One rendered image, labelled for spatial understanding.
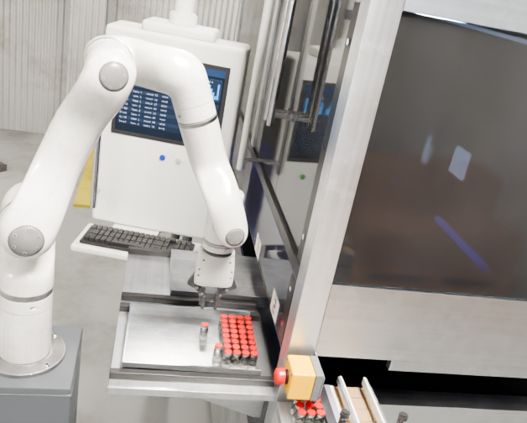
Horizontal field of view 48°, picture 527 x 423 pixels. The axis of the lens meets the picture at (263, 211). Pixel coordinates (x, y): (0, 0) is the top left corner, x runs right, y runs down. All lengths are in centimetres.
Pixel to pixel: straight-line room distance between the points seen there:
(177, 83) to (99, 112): 17
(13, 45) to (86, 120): 460
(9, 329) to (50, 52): 448
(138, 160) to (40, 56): 365
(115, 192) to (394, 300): 128
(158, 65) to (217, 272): 54
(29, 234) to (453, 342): 100
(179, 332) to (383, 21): 96
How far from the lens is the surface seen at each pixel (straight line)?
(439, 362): 156
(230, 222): 134
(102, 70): 119
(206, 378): 149
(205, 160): 134
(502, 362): 164
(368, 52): 117
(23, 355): 153
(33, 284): 143
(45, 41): 579
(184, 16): 217
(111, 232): 227
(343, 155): 121
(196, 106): 130
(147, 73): 131
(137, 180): 229
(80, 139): 129
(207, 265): 149
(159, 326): 166
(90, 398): 277
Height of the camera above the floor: 184
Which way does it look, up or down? 23 degrees down
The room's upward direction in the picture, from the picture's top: 11 degrees clockwise
